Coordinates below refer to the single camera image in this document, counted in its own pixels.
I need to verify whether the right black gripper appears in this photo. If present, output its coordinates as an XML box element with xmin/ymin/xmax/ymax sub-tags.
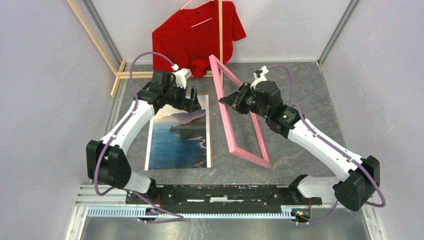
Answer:
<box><xmin>219</xmin><ymin>81</ymin><xmax>270</xmax><ymax>119</ymax></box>

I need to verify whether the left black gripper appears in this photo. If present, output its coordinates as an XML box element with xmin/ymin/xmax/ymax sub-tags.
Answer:
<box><xmin>163</xmin><ymin>81</ymin><xmax>202</xmax><ymax>113</ymax></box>

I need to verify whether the landscape photo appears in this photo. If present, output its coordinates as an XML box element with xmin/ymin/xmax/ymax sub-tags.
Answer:
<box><xmin>144</xmin><ymin>93</ymin><xmax>214</xmax><ymax>171</ymax></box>

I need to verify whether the pink wooden picture frame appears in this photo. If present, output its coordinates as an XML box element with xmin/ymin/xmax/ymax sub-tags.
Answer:
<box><xmin>209</xmin><ymin>54</ymin><xmax>272</xmax><ymax>169</ymax></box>

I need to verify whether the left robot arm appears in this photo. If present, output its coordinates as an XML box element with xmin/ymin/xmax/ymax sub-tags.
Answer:
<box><xmin>86</xmin><ymin>68</ymin><xmax>201</xmax><ymax>204</ymax></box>

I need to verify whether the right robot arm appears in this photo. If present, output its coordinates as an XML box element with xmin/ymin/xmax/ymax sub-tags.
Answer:
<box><xmin>219</xmin><ymin>81</ymin><xmax>387</xmax><ymax>212</ymax></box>

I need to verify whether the wooden clothes rack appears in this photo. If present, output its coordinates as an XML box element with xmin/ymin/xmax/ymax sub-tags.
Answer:
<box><xmin>66</xmin><ymin>0</ymin><xmax>225</xmax><ymax>98</ymax></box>

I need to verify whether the pink clothes hanger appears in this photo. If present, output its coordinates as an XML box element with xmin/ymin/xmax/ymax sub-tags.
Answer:
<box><xmin>179</xmin><ymin>0</ymin><xmax>216</xmax><ymax>28</ymax></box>

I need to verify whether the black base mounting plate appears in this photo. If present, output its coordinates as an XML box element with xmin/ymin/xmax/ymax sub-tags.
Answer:
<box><xmin>144</xmin><ymin>184</ymin><xmax>323</xmax><ymax>214</ymax></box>

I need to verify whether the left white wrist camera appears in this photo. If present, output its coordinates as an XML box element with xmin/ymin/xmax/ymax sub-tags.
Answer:
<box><xmin>171</xmin><ymin>64</ymin><xmax>192</xmax><ymax>89</ymax></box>

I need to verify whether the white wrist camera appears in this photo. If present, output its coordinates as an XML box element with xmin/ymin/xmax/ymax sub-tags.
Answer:
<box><xmin>171</xmin><ymin>64</ymin><xmax>192</xmax><ymax>89</ymax></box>
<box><xmin>250</xmin><ymin>65</ymin><xmax>269</xmax><ymax>91</ymax></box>

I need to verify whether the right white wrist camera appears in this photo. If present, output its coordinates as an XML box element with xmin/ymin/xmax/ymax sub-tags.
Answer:
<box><xmin>250</xmin><ymin>65</ymin><xmax>269</xmax><ymax>91</ymax></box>

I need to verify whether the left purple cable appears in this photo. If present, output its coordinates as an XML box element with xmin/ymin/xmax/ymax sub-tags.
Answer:
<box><xmin>93</xmin><ymin>51</ymin><xmax>185</xmax><ymax>224</ymax></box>

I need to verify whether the purple cable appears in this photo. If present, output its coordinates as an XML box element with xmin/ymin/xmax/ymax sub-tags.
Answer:
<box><xmin>93</xmin><ymin>51</ymin><xmax>185</xmax><ymax>224</ymax></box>
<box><xmin>266</xmin><ymin>64</ymin><xmax>387</xmax><ymax>226</ymax></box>

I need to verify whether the white slotted cable duct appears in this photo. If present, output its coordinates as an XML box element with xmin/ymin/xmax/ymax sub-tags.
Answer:
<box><xmin>87</xmin><ymin>206</ymin><xmax>295</xmax><ymax>220</ymax></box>

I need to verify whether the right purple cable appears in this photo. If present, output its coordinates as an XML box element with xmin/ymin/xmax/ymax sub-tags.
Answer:
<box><xmin>266</xmin><ymin>64</ymin><xmax>387</xmax><ymax>226</ymax></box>

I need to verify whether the aluminium rail frame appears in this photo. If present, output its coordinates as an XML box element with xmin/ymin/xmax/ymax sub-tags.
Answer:
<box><xmin>66</xmin><ymin>184</ymin><xmax>387</xmax><ymax>240</ymax></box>

